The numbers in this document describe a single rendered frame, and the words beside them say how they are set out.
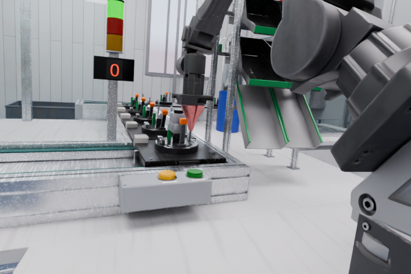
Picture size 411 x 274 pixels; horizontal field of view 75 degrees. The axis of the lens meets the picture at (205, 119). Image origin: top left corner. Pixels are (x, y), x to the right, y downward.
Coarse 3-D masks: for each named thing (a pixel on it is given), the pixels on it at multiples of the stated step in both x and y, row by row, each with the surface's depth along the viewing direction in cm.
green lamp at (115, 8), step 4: (108, 0) 81; (112, 0) 80; (108, 4) 81; (112, 4) 80; (116, 4) 81; (120, 4) 81; (108, 8) 81; (112, 8) 81; (116, 8) 81; (120, 8) 82; (108, 12) 81; (112, 12) 81; (116, 12) 81; (120, 12) 82; (108, 16) 81; (112, 16) 81; (116, 16) 81; (120, 16) 82
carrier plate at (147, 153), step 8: (136, 144) 86; (144, 144) 87; (152, 144) 88; (200, 144) 93; (144, 152) 78; (152, 152) 79; (160, 152) 80; (200, 152) 83; (208, 152) 84; (216, 152) 85; (144, 160) 71; (152, 160) 72; (160, 160) 72; (168, 160) 73; (176, 160) 74; (184, 160) 75; (192, 160) 75; (200, 160) 76; (208, 160) 77; (216, 160) 78; (224, 160) 80
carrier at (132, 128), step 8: (160, 112) 108; (152, 120) 112; (160, 120) 107; (128, 128) 110; (136, 128) 111; (144, 128) 104; (152, 128) 104; (160, 128) 103; (152, 136) 99; (192, 136) 105
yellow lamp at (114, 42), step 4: (108, 36) 82; (112, 36) 82; (116, 36) 82; (120, 36) 83; (108, 40) 82; (112, 40) 82; (116, 40) 82; (120, 40) 83; (108, 44) 82; (112, 44) 82; (116, 44) 82; (120, 44) 84; (108, 48) 83; (112, 48) 82; (116, 48) 83; (120, 48) 84
